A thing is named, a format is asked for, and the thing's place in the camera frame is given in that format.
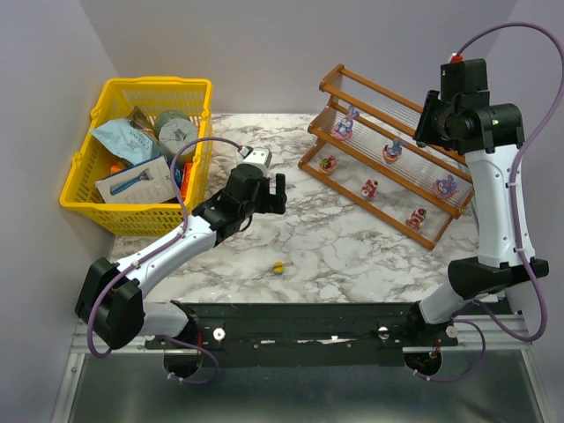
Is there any purple bunny orange cup toy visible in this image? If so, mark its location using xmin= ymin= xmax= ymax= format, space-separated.
xmin=382 ymin=138 xmax=406 ymax=163

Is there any purple bunny pink donut toy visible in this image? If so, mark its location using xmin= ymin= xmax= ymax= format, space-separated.
xmin=432 ymin=174 xmax=458 ymax=200

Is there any small yellow blue toy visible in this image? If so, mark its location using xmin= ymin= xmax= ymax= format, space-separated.
xmin=272 ymin=262 xmax=285 ymax=275

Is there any pink figure toy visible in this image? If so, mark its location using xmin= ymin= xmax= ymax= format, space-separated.
xmin=360 ymin=179 xmax=379 ymax=200

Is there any purple bunny pink base toy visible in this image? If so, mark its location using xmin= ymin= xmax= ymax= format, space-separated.
xmin=330 ymin=106 xmax=359 ymax=141

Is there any red white figure toy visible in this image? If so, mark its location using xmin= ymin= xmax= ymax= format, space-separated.
xmin=405 ymin=208 xmax=427 ymax=231

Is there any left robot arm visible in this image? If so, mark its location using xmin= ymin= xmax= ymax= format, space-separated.
xmin=75 ymin=164 xmax=286 ymax=356

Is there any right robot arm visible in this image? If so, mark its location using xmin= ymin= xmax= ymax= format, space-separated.
xmin=406 ymin=56 xmax=549 ymax=342

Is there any wooden tiered shelf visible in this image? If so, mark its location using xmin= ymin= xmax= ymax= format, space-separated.
xmin=299 ymin=64 xmax=474 ymax=250

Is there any yellow plastic basket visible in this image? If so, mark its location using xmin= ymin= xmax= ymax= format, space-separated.
xmin=59 ymin=76 xmax=213 ymax=236

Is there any orange box in basket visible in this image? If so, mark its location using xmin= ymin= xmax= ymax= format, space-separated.
xmin=180 ymin=162 xmax=193 ymax=200

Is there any grey roll in basket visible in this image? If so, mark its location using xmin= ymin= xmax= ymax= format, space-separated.
xmin=159 ymin=118 xmax=198 ymax=163

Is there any razor package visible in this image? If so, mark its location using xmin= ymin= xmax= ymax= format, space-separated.
xmin=94 ymin=156 xmax=175 ymax=204

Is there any green round container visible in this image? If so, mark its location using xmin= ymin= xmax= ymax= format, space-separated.
xmin=154 ymin=109 xmax=188 ymax=135

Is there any blue pouch package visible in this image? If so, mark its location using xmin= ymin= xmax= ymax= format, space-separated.
xmin=90 ymin=118 xmax=161 ymax=165

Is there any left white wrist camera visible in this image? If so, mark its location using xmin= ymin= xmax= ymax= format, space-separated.
xmin=236 ymin=145 xmax=272 ymax=176

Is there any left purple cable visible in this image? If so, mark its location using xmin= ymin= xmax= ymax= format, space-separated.
xmin=86 ymin=137 xmax=248 ymax=385

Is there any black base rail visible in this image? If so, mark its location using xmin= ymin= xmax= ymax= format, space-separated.
xmin=145 ymin=303 xmax=474 ymax=374

